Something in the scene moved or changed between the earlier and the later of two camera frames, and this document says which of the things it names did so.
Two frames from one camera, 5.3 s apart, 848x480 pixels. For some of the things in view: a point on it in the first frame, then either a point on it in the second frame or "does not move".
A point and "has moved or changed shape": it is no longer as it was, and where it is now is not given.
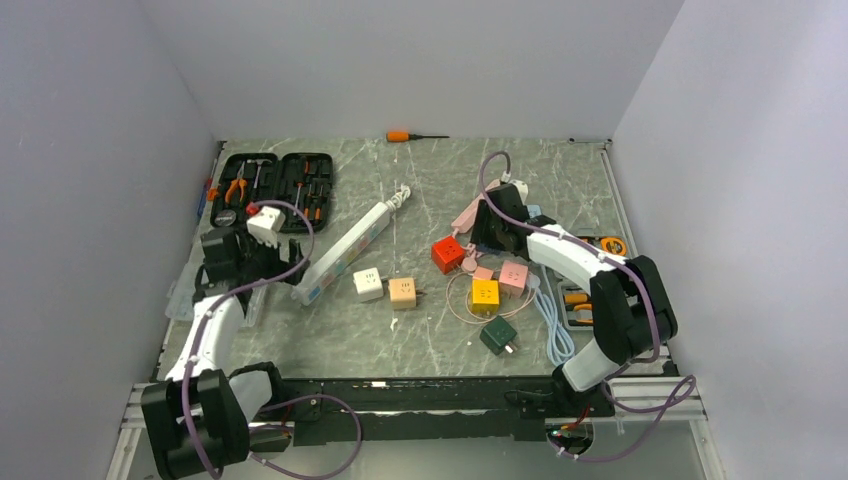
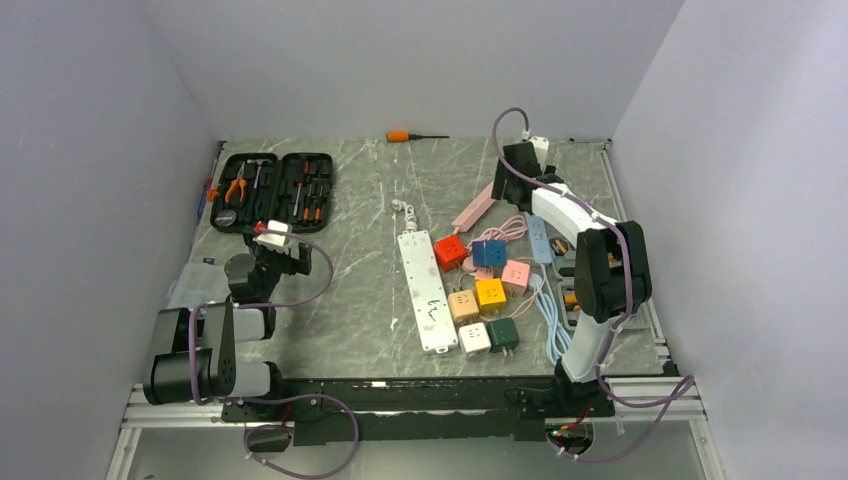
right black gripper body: x=487 y=229 to x=501 y=183
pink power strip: x=464 y=221 does not move
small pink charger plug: x=482 y=273 does not move
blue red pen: x=203 y=198 does not move
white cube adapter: x=369 y=284 to x=474 y=340
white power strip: x=340 y=258 to x=427 y=286
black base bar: x=445 y=412 does not move
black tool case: x=296 y=186 does not move
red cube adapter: x=447 y=254 does not move
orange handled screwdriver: x=396 y=136 does not move
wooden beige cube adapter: x=403 y=292 to x=463 y=306
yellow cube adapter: x=485 y=297 has moved or changed shape
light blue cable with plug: x=562 y=348 does not move
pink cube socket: x=512 y=280 does not move
